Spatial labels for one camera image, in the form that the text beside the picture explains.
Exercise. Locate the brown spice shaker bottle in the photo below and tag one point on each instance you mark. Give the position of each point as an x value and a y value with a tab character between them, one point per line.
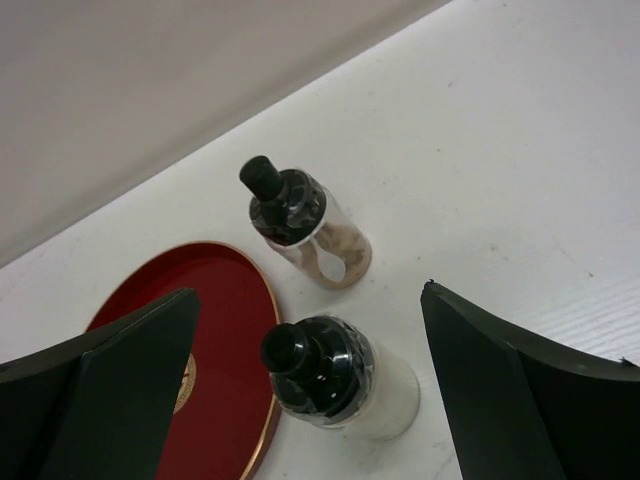
301	220

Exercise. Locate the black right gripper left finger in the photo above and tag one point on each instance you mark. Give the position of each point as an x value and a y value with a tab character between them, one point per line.
99	405

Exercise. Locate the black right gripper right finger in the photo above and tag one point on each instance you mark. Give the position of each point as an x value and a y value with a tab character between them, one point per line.
521	406

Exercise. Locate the round red lacquer tray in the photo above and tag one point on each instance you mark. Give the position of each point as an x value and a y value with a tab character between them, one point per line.
225	414

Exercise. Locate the white salt shaker bottle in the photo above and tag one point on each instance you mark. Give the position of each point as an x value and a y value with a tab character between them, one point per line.
328	373

